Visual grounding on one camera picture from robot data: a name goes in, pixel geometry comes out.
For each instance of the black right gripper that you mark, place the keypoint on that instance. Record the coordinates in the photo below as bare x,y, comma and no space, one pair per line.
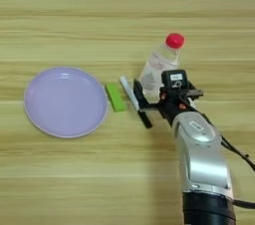
174,104

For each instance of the clear bottle with red cap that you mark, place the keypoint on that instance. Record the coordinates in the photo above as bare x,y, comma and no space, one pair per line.
156,66

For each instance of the green rectangular block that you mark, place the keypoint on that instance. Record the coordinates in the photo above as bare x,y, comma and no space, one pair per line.
116,98

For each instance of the purple round plate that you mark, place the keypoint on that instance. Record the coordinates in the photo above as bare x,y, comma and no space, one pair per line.
64,103

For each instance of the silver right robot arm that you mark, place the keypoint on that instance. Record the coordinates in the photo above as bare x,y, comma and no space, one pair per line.
202,156

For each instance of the black box with white label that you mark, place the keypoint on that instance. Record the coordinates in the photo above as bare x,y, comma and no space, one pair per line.
174,79

